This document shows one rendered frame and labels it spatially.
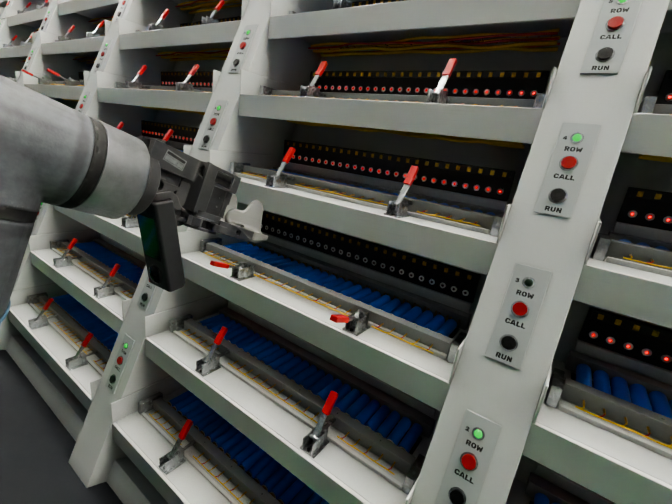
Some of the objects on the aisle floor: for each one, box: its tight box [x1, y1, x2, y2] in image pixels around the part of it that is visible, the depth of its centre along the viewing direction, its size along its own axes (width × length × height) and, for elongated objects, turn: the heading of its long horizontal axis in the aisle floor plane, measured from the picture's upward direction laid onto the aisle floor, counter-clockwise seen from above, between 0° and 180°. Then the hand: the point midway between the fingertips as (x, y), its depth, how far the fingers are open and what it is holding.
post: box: [410, 0, 670, 504], centre depth 52 cm, size 20×9×173 cm, turn 51°
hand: (251, 237), depth 55 cm, fingers open, 3 cm apart
